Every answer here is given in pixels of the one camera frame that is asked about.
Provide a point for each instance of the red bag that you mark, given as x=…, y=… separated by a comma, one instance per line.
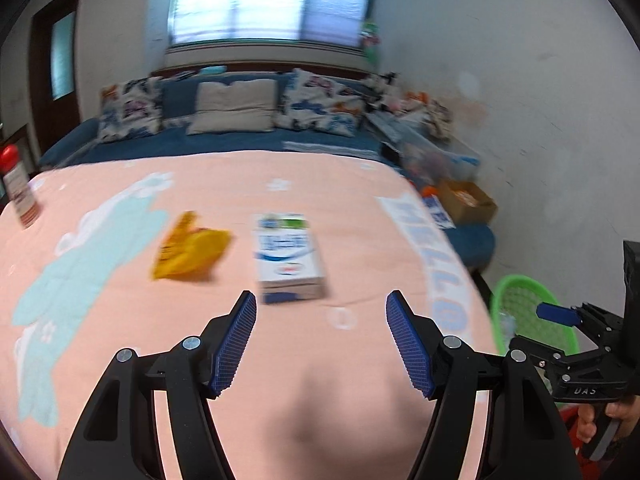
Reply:
x=620, y=460

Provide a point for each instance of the red capped can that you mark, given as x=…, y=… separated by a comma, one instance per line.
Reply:
x=16, y=180

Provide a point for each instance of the blue sofa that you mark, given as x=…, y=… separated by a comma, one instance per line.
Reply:
x=82, y=144

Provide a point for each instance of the beige cushion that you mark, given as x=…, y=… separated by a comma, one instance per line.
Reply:
x=242, y=106

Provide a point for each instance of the cardboard box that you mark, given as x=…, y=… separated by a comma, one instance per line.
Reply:
x=466, y=203

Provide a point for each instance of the yellow snack wrapper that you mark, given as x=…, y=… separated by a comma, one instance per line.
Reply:
x=190, y=251

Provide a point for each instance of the person's right hand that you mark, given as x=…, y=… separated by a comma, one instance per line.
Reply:
x=626, y=410

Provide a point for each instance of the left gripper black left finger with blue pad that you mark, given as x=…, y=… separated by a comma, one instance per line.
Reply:
x=116, y=433

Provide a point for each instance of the window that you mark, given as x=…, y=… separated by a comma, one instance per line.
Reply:
x=334, y=22

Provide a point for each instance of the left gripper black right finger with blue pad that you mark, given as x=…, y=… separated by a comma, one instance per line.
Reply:
x=525, y=437

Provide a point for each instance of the butterfly pillow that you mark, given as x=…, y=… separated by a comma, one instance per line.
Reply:
x=131, y=109
x=319, y=103

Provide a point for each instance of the plush toys pile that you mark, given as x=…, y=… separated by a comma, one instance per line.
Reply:
x=414, y=108

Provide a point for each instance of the pink patterned table blanket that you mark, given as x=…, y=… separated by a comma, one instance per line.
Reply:
x=320, y=393

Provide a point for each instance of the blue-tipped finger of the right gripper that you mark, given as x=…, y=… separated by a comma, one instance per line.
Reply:
x=558, y=315

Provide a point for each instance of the green plastic basket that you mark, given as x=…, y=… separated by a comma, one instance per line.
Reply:
x=512, y=312

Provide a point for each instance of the white blue milk carton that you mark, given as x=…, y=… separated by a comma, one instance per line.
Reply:
x=288, y=264

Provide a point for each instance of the left butterfly pillow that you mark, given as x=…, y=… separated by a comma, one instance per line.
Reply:
x=131, y=109

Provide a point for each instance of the blue round stool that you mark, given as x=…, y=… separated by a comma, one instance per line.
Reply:
x=475, y=244

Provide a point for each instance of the clear plastic storage bin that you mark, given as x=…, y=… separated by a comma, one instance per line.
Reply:
x=428, y=160

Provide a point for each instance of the dark wooden door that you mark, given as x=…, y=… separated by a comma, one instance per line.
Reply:
x=51, y=72

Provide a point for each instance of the right butterfly pillow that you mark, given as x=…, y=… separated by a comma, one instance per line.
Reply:
x=319, y=103

